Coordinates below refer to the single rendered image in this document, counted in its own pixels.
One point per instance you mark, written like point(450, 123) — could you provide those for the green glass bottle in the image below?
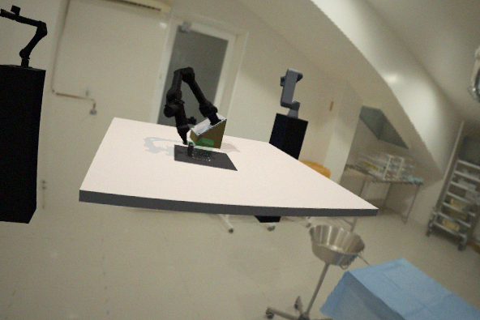
point(203, 147)

